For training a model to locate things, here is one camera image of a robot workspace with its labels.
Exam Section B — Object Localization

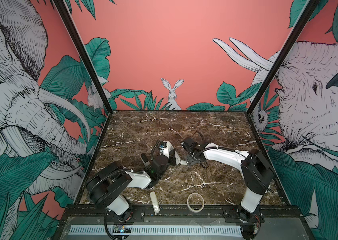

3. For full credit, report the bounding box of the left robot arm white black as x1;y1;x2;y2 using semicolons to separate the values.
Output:
86;149;181;216

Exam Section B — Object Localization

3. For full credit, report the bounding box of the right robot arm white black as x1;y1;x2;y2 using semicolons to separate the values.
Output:
181;137;275;223

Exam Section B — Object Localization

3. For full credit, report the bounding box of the white remote battery cover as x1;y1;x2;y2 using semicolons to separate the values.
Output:
150;191;161;215

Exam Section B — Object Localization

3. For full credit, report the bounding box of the black white marker pen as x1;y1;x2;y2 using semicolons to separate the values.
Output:
141;154;151;167

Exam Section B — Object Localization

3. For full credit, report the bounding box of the white ventilation grille strip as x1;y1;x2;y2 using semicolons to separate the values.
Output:
68;225;242;237

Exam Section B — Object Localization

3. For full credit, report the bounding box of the small circuit board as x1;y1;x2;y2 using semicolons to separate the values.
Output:
113;225;133;235

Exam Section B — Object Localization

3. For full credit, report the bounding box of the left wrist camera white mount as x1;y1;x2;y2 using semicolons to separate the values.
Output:
159;141;175;159

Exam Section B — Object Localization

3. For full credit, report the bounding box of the tape roll ring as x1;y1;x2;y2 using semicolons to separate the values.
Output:
186;192;205;214

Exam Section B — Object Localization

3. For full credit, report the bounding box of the black front mounting rail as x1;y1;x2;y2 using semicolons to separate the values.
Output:
62;204;303;224

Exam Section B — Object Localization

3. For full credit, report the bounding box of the right black frame post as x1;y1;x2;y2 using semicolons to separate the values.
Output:
246;0;320;115

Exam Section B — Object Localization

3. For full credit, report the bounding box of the black frame post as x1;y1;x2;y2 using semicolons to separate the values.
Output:
53;0;113;114
246;0;320;115

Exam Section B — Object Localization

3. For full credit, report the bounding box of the left black frame post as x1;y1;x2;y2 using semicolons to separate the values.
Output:
53;0;113;114

